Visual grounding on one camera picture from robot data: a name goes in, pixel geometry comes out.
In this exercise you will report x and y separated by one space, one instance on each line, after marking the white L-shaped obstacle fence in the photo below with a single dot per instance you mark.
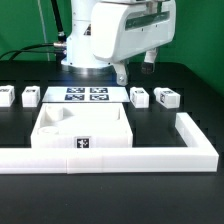
197 155

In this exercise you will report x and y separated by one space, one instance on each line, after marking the white marker base sheet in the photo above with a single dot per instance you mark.
85 94

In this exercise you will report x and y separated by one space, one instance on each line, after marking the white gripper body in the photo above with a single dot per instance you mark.
120 31

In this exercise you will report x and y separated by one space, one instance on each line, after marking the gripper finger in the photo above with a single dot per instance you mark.
121 73
148 64

